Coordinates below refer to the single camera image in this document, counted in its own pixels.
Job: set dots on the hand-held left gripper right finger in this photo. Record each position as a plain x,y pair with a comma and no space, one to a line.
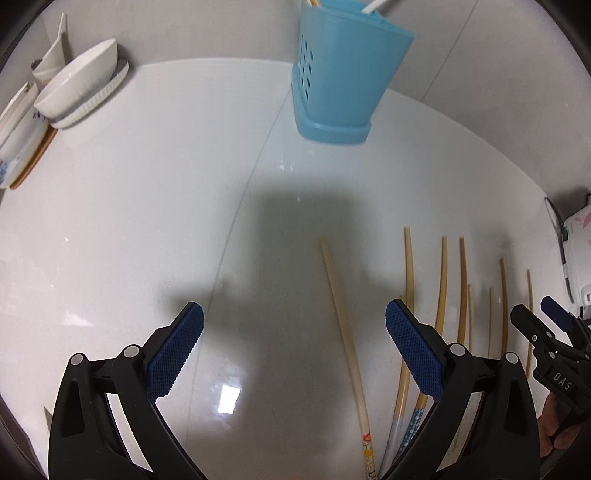
413,350

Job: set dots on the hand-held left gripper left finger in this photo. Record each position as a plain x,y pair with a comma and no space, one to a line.
178,350

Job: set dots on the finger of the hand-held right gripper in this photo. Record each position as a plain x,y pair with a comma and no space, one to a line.
526,323
556,310

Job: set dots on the group of bamboo chopsticks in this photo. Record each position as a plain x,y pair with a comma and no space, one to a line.
463,295

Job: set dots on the brown blue-patterned chopstick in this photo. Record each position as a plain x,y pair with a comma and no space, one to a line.
442,286

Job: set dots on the pale printed-end chopstick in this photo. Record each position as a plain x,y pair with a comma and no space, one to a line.
344,332

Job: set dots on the blue plastic utensil holder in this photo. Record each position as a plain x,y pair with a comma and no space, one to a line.
344,69

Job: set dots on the person's right hand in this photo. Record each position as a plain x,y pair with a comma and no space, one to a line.
549,424

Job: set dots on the white floral appliance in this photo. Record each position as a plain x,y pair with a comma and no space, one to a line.
579,249

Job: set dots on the round wooden coaster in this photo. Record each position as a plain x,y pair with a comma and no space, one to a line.
34,157

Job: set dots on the blue floral plate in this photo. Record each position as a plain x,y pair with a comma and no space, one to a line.
9,173

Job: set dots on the ribbed white plate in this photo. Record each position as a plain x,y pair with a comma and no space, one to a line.
99,94

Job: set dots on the white ceramic bowl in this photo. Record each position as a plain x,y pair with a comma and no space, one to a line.
76,76

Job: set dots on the white spouted cup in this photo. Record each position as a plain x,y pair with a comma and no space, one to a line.
51,57

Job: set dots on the white chopstick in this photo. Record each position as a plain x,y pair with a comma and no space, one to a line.
376,5

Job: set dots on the brown chopstick tip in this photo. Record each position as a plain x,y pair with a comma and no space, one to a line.
314,2

